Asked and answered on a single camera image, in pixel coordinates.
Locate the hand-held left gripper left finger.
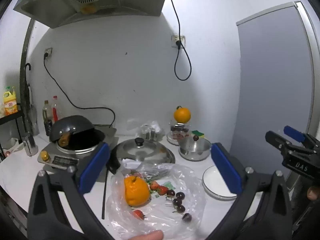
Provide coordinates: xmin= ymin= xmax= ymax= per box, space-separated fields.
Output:
xmin=27 ymin=142 xmax=118 ymax=240

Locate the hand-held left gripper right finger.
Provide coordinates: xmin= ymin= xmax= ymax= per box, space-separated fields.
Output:
xmin=205 ymin=142 xmax=293 ymax=240

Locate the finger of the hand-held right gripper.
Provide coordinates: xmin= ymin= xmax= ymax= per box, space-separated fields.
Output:
xmin=265 ymin=131 xmax=303 ymax=157
xmin=284 ymin=126 xmax=320 ymax=150

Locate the white plate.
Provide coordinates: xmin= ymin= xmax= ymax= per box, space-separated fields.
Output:
xmin=202 ymin=165 xmax=238 ymax=200

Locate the large bumpy orange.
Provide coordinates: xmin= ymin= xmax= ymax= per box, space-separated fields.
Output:
xmin=124 ymin=176 xmax=151 ymax=207

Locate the printed clear plastic bag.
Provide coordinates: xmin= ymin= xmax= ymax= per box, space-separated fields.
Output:
xmin=107 ymin=162 xmax=207 ymax=240

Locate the person's right hand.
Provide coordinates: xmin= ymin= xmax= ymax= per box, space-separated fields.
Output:
xmin=307 ymin=187 xmax=318 ymax=201

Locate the person's left hand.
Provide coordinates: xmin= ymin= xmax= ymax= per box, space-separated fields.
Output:
xmin=129 ymin=230 xmax=164 ymax=240

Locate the black chopstick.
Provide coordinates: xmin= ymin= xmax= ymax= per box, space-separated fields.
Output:
xmin=101 ymin=167 xmax=108 ymax=220

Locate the steel induction cooker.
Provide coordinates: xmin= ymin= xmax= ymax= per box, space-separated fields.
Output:
xmin=37 ymin=129 xmax=119 ymax=183

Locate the lidded steel pot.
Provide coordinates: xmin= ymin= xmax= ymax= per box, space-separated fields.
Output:
xmin=179 ymin=135 xmax=212 ymax=162

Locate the large domed glass lid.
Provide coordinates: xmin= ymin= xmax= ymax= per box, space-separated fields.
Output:
xmin=108 ymin=137 xmax=176 ymax=174

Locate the grey refrigerator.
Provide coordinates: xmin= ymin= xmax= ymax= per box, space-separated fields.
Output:
xmin=236 ymin=1 xmax=320 ymax=190

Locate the clear plastic fruit box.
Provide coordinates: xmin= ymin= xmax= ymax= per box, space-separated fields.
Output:
xmin=167 ymin=122 xmax=190 ymax=145

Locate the crumpled clear plastic bag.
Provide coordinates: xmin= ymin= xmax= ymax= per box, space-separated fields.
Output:
xmin=126 ymin=119 xmax=165 ymax=140

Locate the dark oil bottle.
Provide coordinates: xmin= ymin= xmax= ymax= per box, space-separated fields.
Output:
xmin=42 ymin=100 xmax=53 ymax=137

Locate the small round orange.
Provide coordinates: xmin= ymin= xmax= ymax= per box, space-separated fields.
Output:
xmin=174 ymin=106 xmax=191 ymax=123

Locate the red cap sauce bottle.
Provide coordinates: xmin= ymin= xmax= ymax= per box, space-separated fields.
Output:
xmin=51 ymin=95 xmax=59 ymax=124

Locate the white plastic bag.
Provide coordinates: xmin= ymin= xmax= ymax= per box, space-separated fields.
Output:
xmin=2 ymin=137 xmax=25 ymax=155

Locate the black hooked umbrella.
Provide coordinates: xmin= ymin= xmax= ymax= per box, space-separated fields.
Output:
xmin=25 ymin=63 xmax=38 ymax=133

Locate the black metal rack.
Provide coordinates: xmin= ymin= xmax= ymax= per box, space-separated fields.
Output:
xmin=0 ymin=110 xmax=28 ymax=160

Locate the dark vertical pipe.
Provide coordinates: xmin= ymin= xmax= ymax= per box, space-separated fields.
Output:
xmin=20 ymin=19 xmax=35 ymax=135

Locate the orange hood oil cup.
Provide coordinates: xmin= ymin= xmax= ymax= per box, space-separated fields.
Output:
xmin=81 ymin=4 xmax=97 ymax=14

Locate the black wok wooden handle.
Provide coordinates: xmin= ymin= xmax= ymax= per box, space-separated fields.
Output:
xmin=49 ymin=115 xmax=96 ymax=147

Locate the black cooker power cable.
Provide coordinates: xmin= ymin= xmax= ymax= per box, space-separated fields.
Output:
xmin=44 ymin=54 xmax=116 ymax=128

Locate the black range hood cable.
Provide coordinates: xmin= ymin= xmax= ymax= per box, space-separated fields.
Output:
xmin=167 ymin=0 xmax=192 ymax=81

